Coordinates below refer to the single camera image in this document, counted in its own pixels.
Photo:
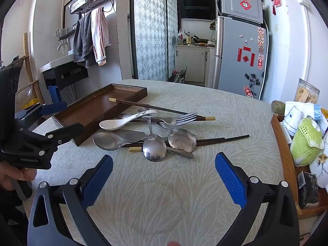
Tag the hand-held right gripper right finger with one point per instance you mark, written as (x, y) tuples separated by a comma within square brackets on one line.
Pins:
[(230, 179)]

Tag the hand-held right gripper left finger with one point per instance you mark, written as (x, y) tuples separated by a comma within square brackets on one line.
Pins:
[(98, 179)]

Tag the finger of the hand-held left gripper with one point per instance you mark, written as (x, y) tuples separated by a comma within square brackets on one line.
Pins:
[(55, 107), (69, 132)]

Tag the dark wooden tray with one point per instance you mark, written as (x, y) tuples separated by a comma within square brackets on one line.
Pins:
[(89, 110)]

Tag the large metal spoon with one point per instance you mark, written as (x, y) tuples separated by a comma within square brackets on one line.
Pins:
[(107, 141)]

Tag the white ceramic spoon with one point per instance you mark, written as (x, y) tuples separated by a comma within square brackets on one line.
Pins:
[(112, 125)]

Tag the metal table knife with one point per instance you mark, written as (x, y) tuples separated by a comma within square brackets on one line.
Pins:
[(133, 135)]

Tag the round metal spoon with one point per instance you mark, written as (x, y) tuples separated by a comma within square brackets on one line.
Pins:
[(154, 150)]

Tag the metal fork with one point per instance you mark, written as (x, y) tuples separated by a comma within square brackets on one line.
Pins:
[(185, 119)]

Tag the person's left hand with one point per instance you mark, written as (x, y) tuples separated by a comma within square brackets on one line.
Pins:
[(15, 178)]

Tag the blue cloth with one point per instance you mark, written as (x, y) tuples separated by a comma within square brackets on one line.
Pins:
[(55, 94)]

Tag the yellow cloth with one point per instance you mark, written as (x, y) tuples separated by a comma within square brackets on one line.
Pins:
[(30, 105)]

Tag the black sink cabinet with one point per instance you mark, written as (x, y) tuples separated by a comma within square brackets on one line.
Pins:
[(69, 75)]

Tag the white sink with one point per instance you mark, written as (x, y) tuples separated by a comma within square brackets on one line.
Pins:
[(55, 62)]

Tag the wooden cat tree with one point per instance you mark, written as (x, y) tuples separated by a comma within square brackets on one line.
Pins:
[(28, 64)]

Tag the light wooden tray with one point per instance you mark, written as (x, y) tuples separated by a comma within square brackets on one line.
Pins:
[(284, 153)]

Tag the metal faucet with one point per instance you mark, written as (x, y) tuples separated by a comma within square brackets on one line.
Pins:
[(62, 46)]

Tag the grey towel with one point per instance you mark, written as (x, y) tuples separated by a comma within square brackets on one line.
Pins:
[(83, 41)]

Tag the dark packet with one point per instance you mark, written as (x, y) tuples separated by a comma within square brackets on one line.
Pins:
[(308, 189)]

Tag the green cabbage-shaped teapot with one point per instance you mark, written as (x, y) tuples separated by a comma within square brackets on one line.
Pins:
[(306, 143)]

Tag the green stone ornament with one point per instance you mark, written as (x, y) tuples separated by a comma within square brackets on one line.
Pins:
[(278, 106)]

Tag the white blue-print cup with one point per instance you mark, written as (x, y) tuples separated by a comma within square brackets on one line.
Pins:
[(293, 119)]

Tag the white bird-print pot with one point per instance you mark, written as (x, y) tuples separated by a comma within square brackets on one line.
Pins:
[(319, 164)]

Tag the blue white packet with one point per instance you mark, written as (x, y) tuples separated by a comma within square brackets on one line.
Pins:
[(319, 112)]

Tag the clear plastic snack jar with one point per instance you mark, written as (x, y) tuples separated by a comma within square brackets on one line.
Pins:
[(306, 93)]

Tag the bag of vegetables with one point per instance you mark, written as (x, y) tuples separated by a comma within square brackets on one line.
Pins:
[(178, 76)]

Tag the white kitchen cabinet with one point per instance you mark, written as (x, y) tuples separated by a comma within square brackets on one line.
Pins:
[(191, 64)]

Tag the patterned sliding door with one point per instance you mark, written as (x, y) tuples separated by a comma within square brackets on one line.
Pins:
[(151, 30)]

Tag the silver refrigerator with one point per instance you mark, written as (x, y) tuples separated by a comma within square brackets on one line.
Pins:
[(235, 56)]

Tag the black wok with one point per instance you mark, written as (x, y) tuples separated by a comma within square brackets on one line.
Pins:
[(201, 40)]

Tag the white plastic jug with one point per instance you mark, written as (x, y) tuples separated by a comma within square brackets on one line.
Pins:
[(181, 38)]

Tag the black range hood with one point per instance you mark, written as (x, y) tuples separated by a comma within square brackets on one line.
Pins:
[(196, 6)]

